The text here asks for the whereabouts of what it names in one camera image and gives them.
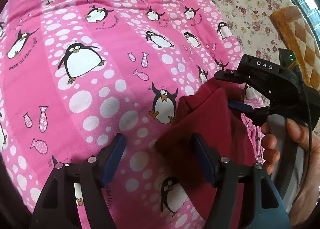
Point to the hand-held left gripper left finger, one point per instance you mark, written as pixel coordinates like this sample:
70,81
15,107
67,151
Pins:
113,156

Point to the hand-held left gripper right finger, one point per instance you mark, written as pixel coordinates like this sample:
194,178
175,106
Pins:
206,159

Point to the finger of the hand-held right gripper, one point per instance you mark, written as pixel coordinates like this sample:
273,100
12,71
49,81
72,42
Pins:
240,106
230,75

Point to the dark red garment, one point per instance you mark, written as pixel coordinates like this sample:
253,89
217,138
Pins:
200,119

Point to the person's right hand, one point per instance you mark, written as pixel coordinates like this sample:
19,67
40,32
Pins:
297,131

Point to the orange checked quilt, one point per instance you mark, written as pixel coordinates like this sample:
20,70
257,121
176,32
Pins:
308,44

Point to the pink penguin print blanket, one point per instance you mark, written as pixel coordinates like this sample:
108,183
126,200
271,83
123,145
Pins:
75,109

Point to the floral bed sheet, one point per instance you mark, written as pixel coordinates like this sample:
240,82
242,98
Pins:
250,7

